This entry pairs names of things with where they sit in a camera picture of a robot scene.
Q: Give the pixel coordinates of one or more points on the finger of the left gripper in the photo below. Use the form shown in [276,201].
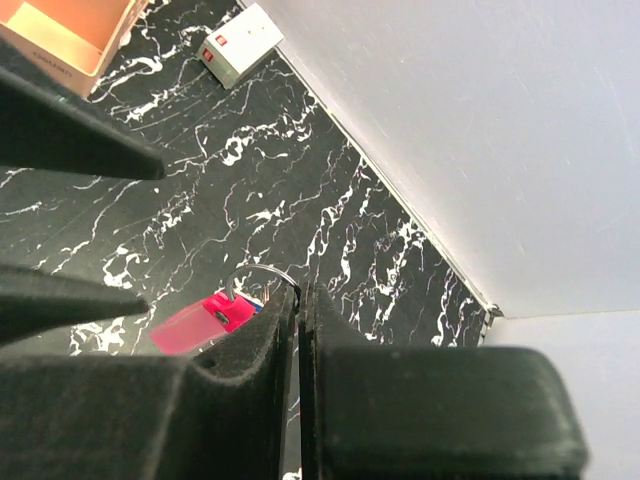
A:
[34,302]
[41,128]

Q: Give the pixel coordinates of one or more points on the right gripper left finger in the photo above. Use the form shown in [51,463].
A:
[219,415]

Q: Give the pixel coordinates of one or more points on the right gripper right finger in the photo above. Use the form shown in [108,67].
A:
[418,412]

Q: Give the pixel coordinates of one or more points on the key with blue tag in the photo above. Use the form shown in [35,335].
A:
[257,300]

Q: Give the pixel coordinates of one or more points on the orange plastic file organizer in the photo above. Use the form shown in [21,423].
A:
[71,41]

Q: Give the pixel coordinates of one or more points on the small white box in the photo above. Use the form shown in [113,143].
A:
[232,51]

